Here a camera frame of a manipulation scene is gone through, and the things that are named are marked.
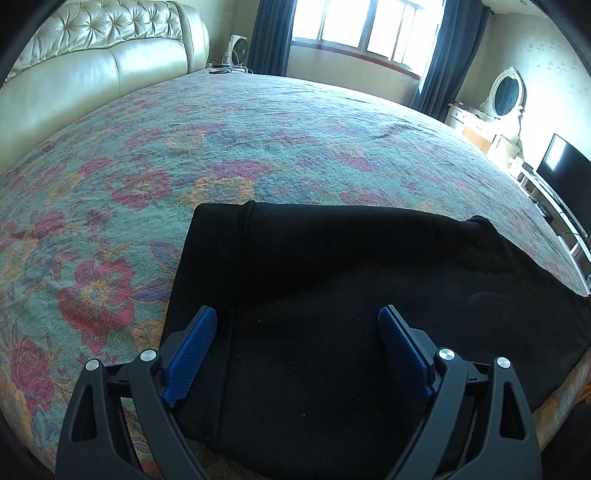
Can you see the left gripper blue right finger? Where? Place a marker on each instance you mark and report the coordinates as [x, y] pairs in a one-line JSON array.
[[477, 422]]

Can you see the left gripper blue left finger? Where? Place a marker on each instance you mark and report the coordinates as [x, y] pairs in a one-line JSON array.
[[95, 442]]

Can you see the black pants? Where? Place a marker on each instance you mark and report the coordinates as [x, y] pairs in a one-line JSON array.
[[298, 383]]

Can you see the white tv stand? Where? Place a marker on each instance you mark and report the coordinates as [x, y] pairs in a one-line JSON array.
[[557, 215]]

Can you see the floral bedspread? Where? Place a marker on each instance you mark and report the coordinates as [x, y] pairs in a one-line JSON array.
[[94, 219]]

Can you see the black flat television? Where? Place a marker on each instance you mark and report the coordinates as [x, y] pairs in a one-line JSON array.
[[568, 174]]

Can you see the white vanity with oval mirror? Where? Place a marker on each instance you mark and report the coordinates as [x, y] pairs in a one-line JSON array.
[[495, 126]]

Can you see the cream tufted leather headboard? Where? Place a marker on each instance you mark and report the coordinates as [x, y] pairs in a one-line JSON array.
[[88, 54]]

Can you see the white fan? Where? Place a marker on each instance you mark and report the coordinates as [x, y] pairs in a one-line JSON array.
[[236, 52]]

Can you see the right dark blue curtain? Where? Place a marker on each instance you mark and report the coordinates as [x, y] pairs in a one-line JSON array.
[[461, 33]]

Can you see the dark blue curtain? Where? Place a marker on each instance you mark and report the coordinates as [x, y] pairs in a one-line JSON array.
[[271, 37], [461, 33]]

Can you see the left dark blue curtain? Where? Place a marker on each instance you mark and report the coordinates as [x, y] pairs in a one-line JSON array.
[[271, 37]]

